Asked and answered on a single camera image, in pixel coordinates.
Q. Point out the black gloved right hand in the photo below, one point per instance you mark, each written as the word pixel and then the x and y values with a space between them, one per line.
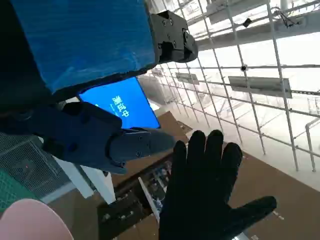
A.
pixel 197 190

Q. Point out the bare left hand, blue tape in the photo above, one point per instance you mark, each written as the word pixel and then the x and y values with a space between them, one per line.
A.
pixel 82 40

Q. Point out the green cutting mat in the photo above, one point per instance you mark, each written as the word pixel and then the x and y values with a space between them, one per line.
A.
pixel 12 190

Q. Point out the white metal pipe frame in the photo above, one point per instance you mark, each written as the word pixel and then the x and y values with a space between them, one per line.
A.
pixel 252 110

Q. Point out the cluttered dark shelf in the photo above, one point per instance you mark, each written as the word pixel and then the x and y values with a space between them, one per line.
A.
pixel 130 200

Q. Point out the long ceiling light panel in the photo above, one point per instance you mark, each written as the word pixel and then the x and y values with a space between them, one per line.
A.
pixel 260 86
pixel 187 78

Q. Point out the large blue screen monitor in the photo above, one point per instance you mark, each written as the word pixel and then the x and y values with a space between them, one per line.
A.
pixel 132 100

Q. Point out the pink bowl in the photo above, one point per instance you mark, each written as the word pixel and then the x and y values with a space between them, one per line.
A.
pixel 30 222

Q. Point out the white air unit, red light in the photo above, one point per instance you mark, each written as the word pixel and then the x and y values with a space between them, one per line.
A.
pixel 25 157

